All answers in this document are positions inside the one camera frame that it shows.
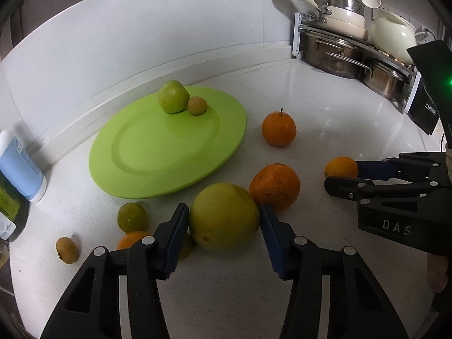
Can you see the green apple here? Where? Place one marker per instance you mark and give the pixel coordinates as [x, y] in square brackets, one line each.
[172, 95]

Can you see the metal pot rack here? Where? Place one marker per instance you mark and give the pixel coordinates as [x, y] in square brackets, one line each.
[297, 35]

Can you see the small steel pot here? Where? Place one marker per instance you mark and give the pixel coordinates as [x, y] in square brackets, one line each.
[385, 79]

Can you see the green dish soap bottle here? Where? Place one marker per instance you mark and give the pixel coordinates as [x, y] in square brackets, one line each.
[10, 208]

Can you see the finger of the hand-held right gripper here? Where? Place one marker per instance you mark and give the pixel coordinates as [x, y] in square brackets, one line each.
[346, 187]
[374, 169]

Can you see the small green citrus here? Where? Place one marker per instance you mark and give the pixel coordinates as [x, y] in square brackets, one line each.
[132, 217]

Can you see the medium orange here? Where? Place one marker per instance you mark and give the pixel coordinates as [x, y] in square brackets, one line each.
[130, 240]

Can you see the small round brown fruit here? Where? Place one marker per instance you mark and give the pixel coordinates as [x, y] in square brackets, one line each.
[197, 106]

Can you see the large yellow-green fruit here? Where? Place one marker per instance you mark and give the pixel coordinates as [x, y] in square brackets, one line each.
[224, 215]

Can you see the cream round pot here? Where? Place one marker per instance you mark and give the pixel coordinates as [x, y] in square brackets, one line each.
[392, 33]

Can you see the person's right hand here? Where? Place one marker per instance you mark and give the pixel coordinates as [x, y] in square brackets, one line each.
[438, 272]

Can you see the large steel pot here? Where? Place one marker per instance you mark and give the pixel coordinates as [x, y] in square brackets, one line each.
[328, 58]

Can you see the green plate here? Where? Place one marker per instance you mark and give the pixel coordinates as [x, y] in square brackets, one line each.
[159, 155]

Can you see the orange with stem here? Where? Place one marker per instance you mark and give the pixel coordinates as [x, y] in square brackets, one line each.
[279, 129]

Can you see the large dark orange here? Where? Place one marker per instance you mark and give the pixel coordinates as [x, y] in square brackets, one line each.
[274, 187]

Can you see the small light orange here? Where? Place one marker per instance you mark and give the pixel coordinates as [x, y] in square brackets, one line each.
[339, 167]

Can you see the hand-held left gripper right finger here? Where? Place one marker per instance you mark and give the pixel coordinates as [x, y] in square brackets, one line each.
[273, 240]

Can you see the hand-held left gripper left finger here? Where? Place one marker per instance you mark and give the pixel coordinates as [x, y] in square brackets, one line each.
[176, 240]

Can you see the white and blue pump bottle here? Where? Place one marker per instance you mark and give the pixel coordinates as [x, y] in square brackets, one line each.
[21, 169]

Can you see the brown oval fruit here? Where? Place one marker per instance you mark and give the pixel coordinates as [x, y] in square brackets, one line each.
[66, 250]

